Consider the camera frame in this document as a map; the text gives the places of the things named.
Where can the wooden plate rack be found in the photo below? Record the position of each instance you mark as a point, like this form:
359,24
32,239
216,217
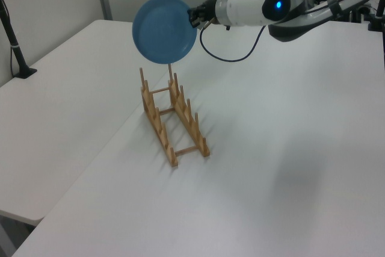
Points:
173,160

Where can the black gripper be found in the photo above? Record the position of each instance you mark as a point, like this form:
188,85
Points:
207,11

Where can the black camera pole stand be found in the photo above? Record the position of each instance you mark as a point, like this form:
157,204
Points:
26,72

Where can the black clamp stand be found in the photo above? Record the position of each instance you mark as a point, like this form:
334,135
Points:
376,24

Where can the blue round plate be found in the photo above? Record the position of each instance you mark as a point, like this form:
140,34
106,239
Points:
162,28

